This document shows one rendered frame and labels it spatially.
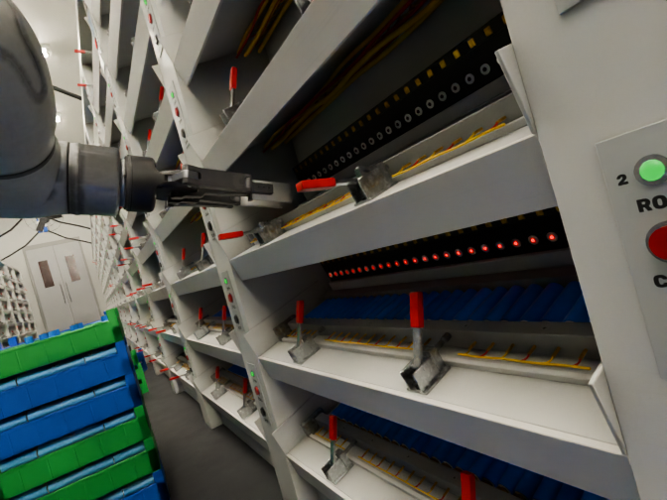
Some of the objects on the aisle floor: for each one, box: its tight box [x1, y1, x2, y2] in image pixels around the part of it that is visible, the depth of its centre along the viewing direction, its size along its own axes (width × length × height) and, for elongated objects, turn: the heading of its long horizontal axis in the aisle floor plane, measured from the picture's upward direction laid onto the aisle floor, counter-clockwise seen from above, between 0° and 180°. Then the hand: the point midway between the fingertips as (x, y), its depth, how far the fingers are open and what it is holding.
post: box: [140, 0, 334, 500], centre depth 83 cm, size 20×9×169 cm, turn 30°
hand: (266, 194), depth 63 cm, fingers open, 3 cm apart
